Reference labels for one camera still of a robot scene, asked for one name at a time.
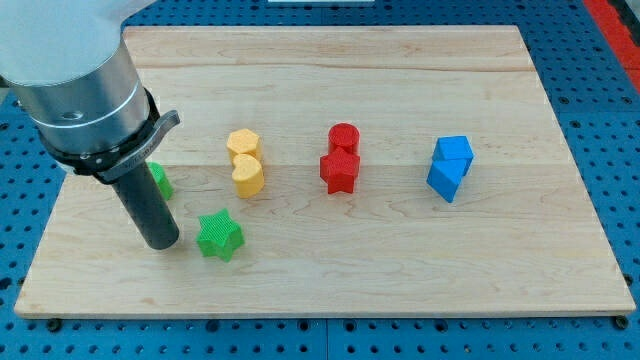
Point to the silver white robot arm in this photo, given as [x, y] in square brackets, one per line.
[68, 65]

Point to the blue triangle block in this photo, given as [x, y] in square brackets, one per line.
[445, 177]

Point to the green circle block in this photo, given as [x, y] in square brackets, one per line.
[160, 177]

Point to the green star block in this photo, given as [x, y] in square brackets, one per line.
[220, 236]

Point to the red circle block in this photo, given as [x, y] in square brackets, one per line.
[345, 136]

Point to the light wooden board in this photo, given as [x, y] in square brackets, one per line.
[520, 239]

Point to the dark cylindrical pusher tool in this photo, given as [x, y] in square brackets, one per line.
[146, 206]

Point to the red star block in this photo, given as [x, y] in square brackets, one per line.
[339, 169]

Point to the yellow hexagon block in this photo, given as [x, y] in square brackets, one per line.
[244, 141]

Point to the blue cube block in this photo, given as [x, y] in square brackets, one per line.
[454, 148]

